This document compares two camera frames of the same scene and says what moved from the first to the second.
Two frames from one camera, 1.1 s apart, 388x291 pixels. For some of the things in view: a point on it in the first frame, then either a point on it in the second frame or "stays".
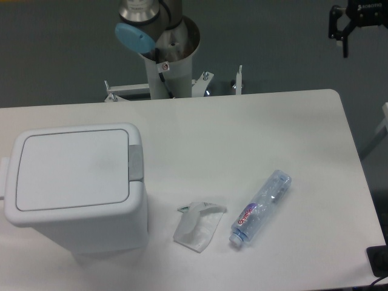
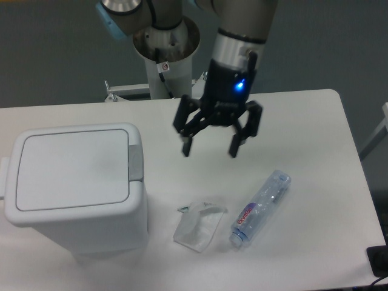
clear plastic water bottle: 256,214 stays
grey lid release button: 135,162 stays
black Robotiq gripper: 365,13 to 228,90
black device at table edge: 378,259 stays
